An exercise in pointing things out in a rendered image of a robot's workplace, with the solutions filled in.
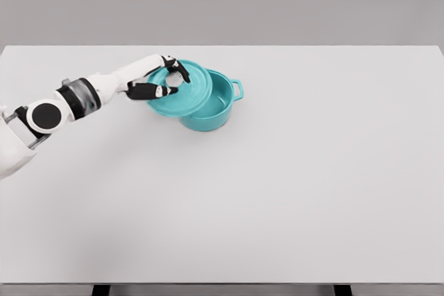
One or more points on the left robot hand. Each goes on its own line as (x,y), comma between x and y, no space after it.
(143,67)

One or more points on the teal pot lid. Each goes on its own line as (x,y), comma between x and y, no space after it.
(189,93)

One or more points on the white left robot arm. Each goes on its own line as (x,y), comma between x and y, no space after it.
(83,93)

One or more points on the teal pot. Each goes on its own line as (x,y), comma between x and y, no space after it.
(215,105)

